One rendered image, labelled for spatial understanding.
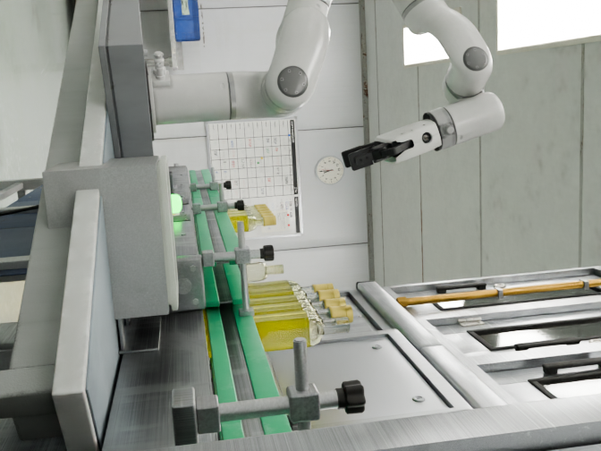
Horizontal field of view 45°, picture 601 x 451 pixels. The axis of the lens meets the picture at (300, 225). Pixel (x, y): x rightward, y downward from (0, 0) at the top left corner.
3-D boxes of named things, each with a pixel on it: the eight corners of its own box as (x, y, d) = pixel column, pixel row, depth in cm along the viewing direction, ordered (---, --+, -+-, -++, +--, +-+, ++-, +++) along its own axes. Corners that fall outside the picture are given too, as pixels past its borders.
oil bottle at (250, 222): (193, 236, 244) (277, 229, 248) (192, 219, 243) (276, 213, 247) (193, 234, 249) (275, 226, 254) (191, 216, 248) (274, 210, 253)
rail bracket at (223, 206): (191, 215, 183) (245, 211, 185) (189, 186, 182) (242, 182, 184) (191, 213, 187) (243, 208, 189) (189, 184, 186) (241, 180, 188)
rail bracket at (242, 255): (207, 320, 127) (278, 313, 129) (199, 225, 124) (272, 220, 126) (207, 316, 130) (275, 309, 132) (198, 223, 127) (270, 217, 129)
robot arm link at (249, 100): (227, 123, 151) (302, 118, 154) (233, 114, 138) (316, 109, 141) (223, 77, 151) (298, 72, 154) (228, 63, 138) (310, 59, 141)
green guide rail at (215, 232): (202, 268, 130) (247, 263, 131) (202, 262, 130) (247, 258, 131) (189, 172, 300) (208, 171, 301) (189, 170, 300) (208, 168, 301)
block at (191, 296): (165, 315, 126) (206, 310, 127) (160, 261, 124) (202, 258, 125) (165, 309, 129) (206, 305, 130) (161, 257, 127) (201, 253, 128)
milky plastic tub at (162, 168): (117, 320, 106) (178, 315, 107) (102, 166, 102) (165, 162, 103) (126, 290, 123) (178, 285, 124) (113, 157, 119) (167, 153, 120)
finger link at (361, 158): (391, 160, 130) (356, 173, 129) (386, 158, 133) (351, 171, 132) (386, 143, 129) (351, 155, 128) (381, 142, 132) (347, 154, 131)
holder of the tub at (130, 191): (118, 355, 107) (172, 350, 108) (98, 168, 102) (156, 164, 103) (126, 320, 123) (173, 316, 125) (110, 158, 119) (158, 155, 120)
